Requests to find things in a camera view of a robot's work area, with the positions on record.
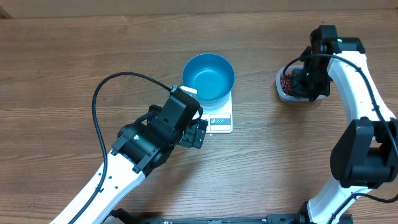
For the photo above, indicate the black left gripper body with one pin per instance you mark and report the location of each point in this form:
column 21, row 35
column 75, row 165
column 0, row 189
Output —
column 153, row 112

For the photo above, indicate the white digital kitchen scale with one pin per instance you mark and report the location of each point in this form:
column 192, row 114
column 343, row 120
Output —
column 218, row 113

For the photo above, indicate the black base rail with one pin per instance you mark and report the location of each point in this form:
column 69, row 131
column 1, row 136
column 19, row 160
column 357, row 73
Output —
column 121, row 216

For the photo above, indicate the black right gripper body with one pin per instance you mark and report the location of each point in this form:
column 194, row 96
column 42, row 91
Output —
column 316, row 82

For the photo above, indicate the red beans in container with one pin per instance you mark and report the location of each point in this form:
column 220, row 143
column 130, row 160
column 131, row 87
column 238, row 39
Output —
column 286, row 84

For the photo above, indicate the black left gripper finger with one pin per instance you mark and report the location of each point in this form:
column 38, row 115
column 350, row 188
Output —
column 189, row 138
column 200, row 133

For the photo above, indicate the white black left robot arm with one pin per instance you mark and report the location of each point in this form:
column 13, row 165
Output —
column 112, row 182

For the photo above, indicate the teal bowl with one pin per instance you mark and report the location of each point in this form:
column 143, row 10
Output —
column 211, row 75

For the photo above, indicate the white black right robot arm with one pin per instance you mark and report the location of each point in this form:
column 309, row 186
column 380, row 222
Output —
column 365, row 156

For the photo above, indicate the clear plastic bean container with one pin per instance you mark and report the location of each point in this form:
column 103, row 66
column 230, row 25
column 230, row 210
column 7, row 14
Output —
column 289, row 98

